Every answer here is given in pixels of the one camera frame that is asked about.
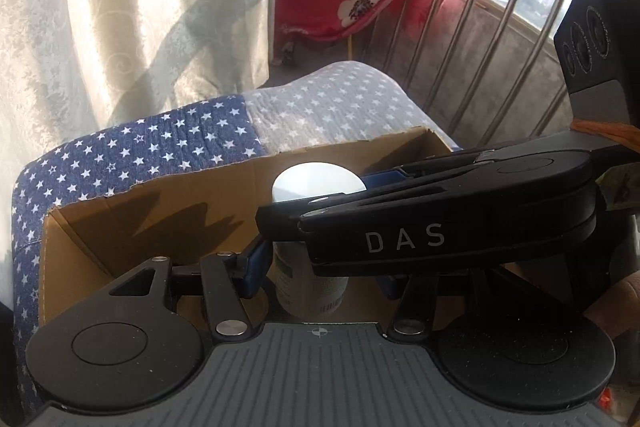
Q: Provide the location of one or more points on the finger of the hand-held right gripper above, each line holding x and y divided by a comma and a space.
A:
310, 212
382, 181

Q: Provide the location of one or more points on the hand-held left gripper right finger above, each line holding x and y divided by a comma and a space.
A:
412, 302

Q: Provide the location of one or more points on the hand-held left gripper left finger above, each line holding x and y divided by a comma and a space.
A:
257, 272

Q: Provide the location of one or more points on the white and teal pill bottle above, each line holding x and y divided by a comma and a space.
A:
310, 179

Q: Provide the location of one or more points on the brown cardboard box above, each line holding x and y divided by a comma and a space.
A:
150, 227

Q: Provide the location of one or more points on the person's right hand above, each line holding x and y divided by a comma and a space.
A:
620, 297

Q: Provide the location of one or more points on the metal railing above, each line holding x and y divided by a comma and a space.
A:
500, 47

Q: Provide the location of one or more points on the cream patterned curtain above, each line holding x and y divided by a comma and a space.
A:
125, 7

